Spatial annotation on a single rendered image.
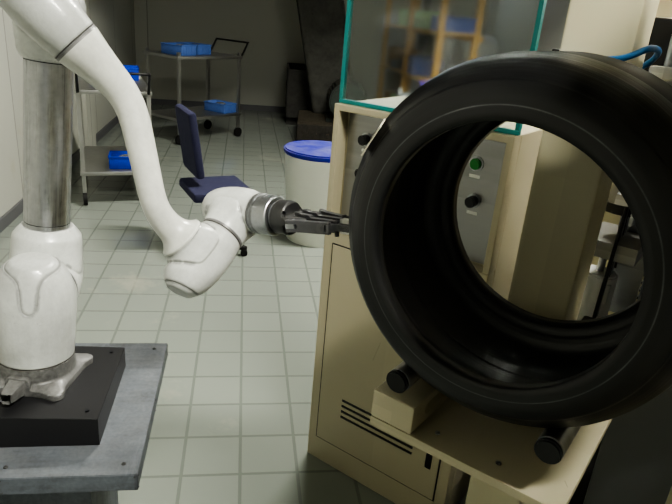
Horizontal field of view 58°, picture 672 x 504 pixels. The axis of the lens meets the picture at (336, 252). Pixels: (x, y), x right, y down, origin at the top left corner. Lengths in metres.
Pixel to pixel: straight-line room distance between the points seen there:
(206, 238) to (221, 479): 1.15
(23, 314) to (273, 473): 1.19
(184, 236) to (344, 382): 0.97
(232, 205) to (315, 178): 2.66
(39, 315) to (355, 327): 0.98
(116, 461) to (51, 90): 0.79
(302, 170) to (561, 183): 2.86
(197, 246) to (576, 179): 0.77
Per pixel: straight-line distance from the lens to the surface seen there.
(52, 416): 1.38
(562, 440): 1.07
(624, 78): 0.91
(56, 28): 1.29
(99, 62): 1.30
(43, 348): 1.40
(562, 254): 1.32
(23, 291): 1.37
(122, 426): 1.44
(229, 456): 2.33
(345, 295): 1.93
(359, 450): 2.17
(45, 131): 1.48
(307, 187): 4.02
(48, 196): 1.51
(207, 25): 9.55
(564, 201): 1.29
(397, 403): 1.15
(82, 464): 1.36
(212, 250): 1.30
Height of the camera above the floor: 1.52
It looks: 22 degrees down
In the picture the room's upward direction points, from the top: 5 degrees clockwise
